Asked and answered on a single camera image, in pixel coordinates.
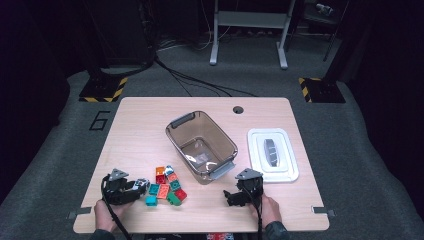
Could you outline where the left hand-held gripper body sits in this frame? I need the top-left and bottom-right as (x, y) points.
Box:
(101, 167), (140, 206)

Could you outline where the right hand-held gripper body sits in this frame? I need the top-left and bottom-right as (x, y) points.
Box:
(234, 167), (265, 206)

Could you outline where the cyan toy block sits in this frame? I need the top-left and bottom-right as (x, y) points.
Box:
(144, 194), (159, 208)

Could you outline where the long orange toy block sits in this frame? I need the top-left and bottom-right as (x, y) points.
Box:
(156, 183), (171, 200)

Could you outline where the bright green toy block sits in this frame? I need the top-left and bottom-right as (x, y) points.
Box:
(165, 192), (181, 207)

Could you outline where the white box lid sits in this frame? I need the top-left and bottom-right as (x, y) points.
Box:
(246, 127), (300, 184)

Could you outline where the clear brown storage box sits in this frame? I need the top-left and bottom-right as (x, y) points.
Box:
(165, 110), (239, 186)

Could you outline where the person's left hand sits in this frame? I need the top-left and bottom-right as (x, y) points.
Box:
(93, 198), (135, 233)

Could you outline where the person's right hand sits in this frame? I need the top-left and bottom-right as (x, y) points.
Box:
(249, 193), (283, 230)

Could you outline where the black equipment cabinet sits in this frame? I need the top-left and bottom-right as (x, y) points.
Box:
(83, 0), (156, 68)

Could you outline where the gray device on shelf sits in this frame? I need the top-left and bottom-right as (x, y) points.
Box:
(315, 2), (335, 18)

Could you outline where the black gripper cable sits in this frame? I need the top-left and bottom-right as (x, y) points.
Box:
(241, 185), (265, 240)
(100, 174), (133, 240)

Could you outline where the gray table bracket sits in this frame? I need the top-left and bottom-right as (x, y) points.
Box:
(311, 205), (336, 219)
(67, 206), (93, 220)

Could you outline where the black yellow striped base plate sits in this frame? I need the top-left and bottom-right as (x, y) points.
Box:
(78, 75), (129, 104)
(297, 76), (347, 104)

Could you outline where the thin black floor cable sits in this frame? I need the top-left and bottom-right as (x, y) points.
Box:
(154, 57), (259, 99)

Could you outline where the black stand post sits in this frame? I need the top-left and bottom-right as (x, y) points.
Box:
(81, 0), (108, 83)
(323, 0), (368, 83)

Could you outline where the white floor cable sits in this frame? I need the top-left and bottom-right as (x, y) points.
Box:
(156, 29), (215, 53)

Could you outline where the white metal desk frame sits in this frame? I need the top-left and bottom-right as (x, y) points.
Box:
(209, 0), (297, 71)

